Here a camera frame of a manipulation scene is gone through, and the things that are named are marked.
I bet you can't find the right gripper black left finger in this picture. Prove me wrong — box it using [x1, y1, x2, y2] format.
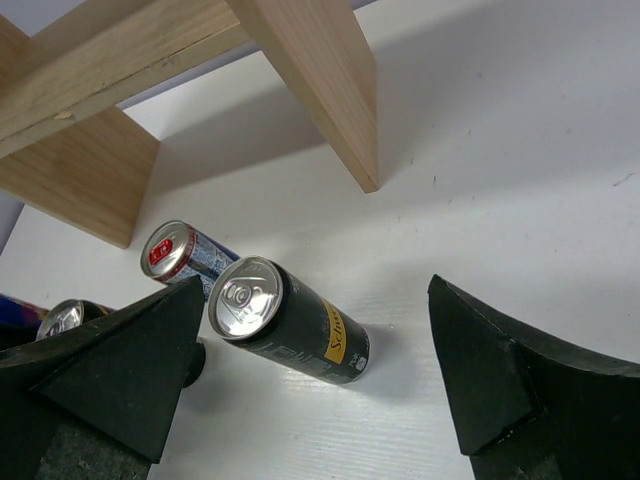
[1, 277, 205, 479]

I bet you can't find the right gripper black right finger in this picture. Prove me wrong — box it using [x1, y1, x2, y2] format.
[428, 275, 639, 479]

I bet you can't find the blue silver energy drink can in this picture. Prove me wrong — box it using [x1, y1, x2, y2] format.
[0, 294, 49, 350]

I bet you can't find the black yellow beverage can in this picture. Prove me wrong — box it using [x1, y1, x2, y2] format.
[36, 299, 115, 341]

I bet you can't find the silver slim beverage can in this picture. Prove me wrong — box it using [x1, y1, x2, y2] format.
[140, 220, 240, 297]

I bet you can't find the dark green beverage can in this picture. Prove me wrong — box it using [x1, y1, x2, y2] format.
[208, 256, 370, 385]

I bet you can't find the wooden two-tier shelf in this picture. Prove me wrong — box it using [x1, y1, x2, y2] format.
[1, 1, 380, 248]

